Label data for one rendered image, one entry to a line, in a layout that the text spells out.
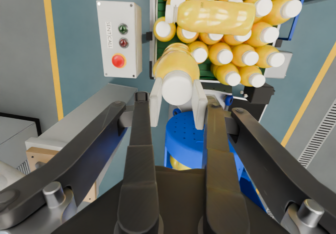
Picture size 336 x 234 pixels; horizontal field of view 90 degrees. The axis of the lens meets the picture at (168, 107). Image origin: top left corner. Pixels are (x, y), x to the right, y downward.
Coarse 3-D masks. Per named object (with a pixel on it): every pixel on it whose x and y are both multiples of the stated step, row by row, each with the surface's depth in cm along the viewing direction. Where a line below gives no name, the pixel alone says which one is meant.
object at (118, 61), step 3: (114, 57) 48; (117, 57) 48; (120, 57) 48; (114, 60) 48; (117, 60) 48; (120, 60) 48; (123, 60) 48; (114, 63) 49; (117, 63) 49; (120, 63) 49; (123, 63) 49; (117, 66) 49; (120, 66) 49
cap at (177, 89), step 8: (168, 80) 20; (176, 80) 20; (184, 80) 20; (168, 88) 20; (176, 88) 20; (184, 88) 20; (192, 88) 20; (168, 96) 21; (176, 96) 21; (184, 96) 21; (176, 104) 21
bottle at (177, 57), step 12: (168, 48) 32; (180, 48) 29; (168, 60) 23; (180, 60) 23; (192, 60) 24; (156, 72) 25; (168, 72) 23; (180, 72) 22; (192, 72) 23; (192, 84) 22
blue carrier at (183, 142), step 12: (168, 120) 62; (180, 120) 62; (192, 120) 62; (168, 132) 55; (180, 132) 55; (192, 132) 55; (168, 144) 54; (180, 144) 49; (192, 144) 49; (168, 156) 70; (180, 156) 50; (192, 156) 47; (192, 168) 49; (240, 168) 52
